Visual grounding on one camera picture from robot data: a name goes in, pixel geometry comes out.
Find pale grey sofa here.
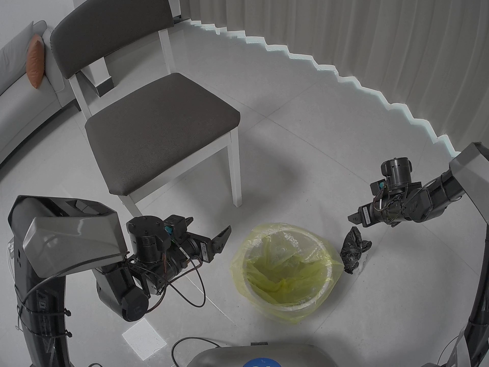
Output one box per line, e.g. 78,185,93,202
0,21,82,167

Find orange cushion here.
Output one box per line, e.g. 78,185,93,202
27,34,47,89

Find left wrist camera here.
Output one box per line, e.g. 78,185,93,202
164,214,188,241

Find dark grey white chair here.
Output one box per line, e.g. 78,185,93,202
50,0,242,221

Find black cable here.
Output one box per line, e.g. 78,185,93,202
171,337,222,365
147,256,207,314

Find white trash bin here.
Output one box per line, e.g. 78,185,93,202
239,224,334,312

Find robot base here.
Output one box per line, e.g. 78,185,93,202
189,343,337,367

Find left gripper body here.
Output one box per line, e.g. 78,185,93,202
170,232,215,272

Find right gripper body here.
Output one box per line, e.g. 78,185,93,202
358,201,388,229

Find black plastic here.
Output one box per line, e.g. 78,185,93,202
341,227,373,275

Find yellow plastic bag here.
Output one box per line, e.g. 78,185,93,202
230,222,345,325

